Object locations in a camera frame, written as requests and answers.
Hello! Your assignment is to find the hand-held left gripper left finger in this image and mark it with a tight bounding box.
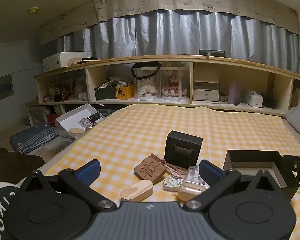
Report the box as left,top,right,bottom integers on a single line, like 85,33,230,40
15,159,117,212

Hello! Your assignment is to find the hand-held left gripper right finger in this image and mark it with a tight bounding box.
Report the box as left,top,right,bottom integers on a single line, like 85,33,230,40
182,159,282,212

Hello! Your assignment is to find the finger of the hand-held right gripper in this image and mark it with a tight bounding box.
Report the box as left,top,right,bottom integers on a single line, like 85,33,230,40
281,154,300,183

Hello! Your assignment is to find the clear fake nail case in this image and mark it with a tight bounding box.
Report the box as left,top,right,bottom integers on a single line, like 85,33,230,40
78,117,93,128
183,166,211,188

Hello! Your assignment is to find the beige earbud case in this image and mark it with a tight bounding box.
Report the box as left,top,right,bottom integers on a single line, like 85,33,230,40
177,182,206,202

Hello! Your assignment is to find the pink eyelash curler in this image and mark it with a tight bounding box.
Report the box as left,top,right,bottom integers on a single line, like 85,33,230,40
151,152,188,178

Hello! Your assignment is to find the large black box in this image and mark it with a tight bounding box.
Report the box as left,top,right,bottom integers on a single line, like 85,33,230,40
223,149,300,201

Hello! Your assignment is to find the small black cube box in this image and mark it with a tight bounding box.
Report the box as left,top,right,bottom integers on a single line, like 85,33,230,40
164,130,203,168

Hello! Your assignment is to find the white round tape measure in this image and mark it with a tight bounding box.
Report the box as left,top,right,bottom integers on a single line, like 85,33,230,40
163,175,185,192

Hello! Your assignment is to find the carved wooden block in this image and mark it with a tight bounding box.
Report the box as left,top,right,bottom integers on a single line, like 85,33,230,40
134,156,167,181

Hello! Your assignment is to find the black hair claw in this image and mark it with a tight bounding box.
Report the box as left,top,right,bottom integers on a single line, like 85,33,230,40
87,113,101,125

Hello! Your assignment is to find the open white box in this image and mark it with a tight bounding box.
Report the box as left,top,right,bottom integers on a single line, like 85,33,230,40
55,103,106,132

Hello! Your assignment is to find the red storage bin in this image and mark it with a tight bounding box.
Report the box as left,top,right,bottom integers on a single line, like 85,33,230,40
47,114,62,126

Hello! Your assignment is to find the dark blue patterned cushion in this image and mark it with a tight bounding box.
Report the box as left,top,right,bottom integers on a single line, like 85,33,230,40
10,124,60,155

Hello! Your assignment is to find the black feather puff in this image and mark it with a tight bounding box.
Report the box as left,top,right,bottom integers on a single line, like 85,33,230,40
263,96,277,109

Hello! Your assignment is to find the yellow checkered blanket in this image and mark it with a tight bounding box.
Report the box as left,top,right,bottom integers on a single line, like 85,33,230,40
44,104,300,240

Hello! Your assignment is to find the white plastic bag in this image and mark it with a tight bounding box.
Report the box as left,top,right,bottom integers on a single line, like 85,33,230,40
291,87,300,108

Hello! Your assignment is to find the white tissue box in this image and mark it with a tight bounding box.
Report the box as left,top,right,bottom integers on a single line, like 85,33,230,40
242,89,264,108

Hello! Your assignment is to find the dark brown cloth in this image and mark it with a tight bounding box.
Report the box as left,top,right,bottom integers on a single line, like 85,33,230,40
0,148,45,183

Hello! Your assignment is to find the dark storage box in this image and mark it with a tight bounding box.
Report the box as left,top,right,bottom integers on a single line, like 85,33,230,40
95,86,117,100

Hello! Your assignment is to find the lilac upright box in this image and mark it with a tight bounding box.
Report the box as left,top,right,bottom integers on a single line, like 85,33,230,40
228,81,242,105

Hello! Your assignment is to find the group of small plush figures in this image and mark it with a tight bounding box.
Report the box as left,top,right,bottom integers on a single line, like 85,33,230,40
43,79,89,102

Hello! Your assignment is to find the small wooden drawer house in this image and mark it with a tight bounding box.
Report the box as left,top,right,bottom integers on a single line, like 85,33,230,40
193,70,220,102

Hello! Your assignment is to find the yellow printed box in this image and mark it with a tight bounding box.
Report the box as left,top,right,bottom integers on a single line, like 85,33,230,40
115,84,135,100

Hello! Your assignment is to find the clear case with red doll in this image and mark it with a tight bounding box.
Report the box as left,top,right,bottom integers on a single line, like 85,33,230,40
160,66,191,102

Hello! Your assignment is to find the clear case with white doll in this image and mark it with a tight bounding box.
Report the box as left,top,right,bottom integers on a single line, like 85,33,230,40
134,67,161,99

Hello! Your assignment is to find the white cardboard box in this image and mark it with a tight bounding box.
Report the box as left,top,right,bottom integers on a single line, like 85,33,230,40
43,52,92,73

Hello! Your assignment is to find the long wooden shelf unit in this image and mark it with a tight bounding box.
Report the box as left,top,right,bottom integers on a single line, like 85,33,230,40
25,54,300,118

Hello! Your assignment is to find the dark green long case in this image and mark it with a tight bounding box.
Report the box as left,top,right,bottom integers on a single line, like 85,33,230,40
198,49,227,58

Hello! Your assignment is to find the black scalloped headband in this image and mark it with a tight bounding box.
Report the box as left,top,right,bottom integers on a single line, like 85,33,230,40
131,62,162,81

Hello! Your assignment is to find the grey curtain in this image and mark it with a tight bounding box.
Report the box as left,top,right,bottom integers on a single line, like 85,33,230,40
56,9,300,73

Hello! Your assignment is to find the beige printed valance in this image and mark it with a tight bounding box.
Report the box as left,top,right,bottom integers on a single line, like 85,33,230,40
37,0,300,47

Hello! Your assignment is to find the grey wall panel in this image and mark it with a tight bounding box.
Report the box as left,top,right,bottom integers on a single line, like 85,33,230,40
0,74,14,103

